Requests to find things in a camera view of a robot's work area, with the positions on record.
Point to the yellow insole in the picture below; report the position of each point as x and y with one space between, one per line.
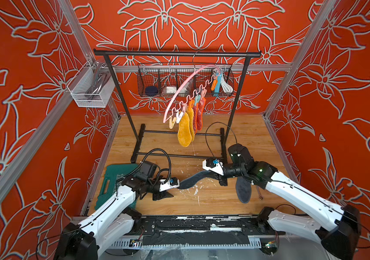
190 113
184 134

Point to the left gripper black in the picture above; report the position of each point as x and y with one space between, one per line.
160 195

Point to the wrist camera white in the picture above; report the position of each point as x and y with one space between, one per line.
214 165
167 184

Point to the dark grey insole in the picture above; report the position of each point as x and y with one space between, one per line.
193 180
243 190

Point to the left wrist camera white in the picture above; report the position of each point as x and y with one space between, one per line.
167 184

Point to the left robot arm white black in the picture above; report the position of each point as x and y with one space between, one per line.
89 239

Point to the dark grey insole front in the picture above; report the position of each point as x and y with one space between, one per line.
243 190

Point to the white box in basket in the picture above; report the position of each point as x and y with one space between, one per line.
169 90

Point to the dark blue round item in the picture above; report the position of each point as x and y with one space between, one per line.
151 91

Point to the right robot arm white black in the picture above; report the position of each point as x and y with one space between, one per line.
336 227

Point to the green plastic tool case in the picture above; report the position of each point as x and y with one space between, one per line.
112 174

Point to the yellow insole rear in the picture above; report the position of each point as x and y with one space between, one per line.
190 113

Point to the yellow insole front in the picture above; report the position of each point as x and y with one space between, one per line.
184 134

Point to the light blue box in basket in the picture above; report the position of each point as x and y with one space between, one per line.
216 85

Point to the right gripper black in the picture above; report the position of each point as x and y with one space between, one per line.
221 181

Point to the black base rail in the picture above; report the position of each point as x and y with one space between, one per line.
202 230

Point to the red insole front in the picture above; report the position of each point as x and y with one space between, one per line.
194 121

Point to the silver wrench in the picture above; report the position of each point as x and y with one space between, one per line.
259 193

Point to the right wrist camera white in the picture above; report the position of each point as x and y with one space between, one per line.
214 165

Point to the white mesh wall basket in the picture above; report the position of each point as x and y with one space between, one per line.
92 87

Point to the black wire wall basket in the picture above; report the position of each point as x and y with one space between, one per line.
189 81

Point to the red insole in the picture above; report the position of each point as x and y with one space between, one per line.
200 110
194 121

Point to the red insole rear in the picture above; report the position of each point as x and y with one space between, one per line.
200 110

